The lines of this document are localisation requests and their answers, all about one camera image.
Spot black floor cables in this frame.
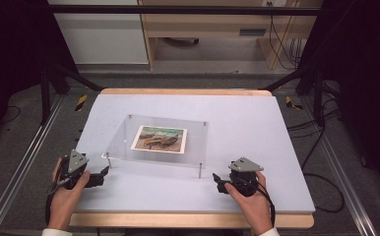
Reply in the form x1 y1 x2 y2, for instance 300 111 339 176
285 82 348 214

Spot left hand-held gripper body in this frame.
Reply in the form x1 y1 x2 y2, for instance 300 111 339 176
59 148 95 191

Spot thin black floor cable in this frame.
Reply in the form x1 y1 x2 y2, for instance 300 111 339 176
0 104 23 126

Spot wooden table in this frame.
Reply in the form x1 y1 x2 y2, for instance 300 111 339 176
69 87 316 230

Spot person's left hand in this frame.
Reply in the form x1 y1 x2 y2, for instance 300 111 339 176
48 156 92 230

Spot white foam board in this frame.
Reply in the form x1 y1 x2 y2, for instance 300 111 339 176
74 93 317 214

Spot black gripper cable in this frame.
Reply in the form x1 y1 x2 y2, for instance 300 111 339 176
256 181 277 229
44 178 64 228

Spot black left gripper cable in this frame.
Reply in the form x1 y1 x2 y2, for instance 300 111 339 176
44 178 64 228

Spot white cabinet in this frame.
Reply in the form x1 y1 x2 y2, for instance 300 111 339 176
47 0 150 66

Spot boat painting print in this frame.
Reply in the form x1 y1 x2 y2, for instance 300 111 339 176
130 125 189 154

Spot light wooden desk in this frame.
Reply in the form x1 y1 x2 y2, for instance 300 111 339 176
138 0 324 71

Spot black curtain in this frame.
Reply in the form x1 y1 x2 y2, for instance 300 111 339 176
0 0 79 155
295 0 380 202

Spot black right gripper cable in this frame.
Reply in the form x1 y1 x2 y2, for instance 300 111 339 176
256 181 277 229

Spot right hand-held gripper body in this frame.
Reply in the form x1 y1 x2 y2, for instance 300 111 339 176
225 156 265 198

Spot black metal stand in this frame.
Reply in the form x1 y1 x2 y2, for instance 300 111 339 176
39 61 104 126
262 61 328 128

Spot silver floor rail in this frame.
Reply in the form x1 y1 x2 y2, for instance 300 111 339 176
299 95 379 236
0 94 65 236

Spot clear acrylic photo frame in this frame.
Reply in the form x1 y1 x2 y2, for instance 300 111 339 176
100 113 210 180

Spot person's right hand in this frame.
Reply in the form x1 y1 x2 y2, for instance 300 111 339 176
223 170 275 236

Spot hanging desk cables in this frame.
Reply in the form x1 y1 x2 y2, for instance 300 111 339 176
267 1 303 71

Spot black horizontal frame bar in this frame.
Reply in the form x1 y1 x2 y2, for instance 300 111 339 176
45 4 322 17

